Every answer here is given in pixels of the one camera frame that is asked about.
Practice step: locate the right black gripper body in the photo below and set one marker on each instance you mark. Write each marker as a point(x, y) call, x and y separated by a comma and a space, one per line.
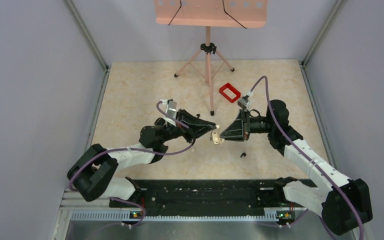
point(244, 125)

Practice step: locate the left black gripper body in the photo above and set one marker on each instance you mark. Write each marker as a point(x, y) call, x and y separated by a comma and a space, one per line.
point(186, 132)

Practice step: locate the beige earbud charging case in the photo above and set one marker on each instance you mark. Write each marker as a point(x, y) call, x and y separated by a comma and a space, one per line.
point(216, 138)

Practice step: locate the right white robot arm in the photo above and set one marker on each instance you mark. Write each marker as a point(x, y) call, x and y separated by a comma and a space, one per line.
point(342, 203)

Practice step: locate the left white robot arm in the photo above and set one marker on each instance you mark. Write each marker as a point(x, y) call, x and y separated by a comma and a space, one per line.
point(93, 175)

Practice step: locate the black earbud charging case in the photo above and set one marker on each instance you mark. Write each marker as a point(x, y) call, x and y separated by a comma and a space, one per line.
point(160, 122)

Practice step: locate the red plastic box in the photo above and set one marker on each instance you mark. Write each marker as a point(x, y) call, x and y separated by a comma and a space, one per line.
point(229, 92)

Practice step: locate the pink music stand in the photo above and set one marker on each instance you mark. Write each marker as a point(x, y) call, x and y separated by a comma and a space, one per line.
point(245, 14)

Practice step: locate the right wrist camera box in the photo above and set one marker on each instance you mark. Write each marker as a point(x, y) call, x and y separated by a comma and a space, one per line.
point(245, 103)

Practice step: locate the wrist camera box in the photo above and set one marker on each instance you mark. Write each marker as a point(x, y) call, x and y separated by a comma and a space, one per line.
point(171, 108)
point(245, 103)

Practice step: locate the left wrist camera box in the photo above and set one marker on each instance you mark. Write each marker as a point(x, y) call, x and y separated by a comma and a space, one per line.
point(171, 108)

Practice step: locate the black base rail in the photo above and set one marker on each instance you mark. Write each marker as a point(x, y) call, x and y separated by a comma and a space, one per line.
point(210, 198)

